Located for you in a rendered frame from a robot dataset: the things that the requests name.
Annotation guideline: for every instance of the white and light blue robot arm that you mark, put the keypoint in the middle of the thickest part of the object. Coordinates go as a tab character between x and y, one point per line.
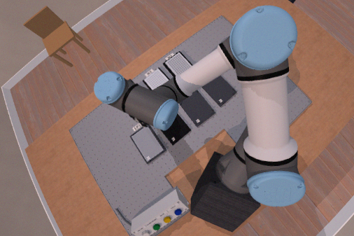
260	43

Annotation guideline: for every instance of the white button panel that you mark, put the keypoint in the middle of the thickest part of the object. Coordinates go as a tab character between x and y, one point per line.
158	214

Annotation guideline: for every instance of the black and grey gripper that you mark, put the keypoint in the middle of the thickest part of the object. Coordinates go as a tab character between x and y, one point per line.
139	121

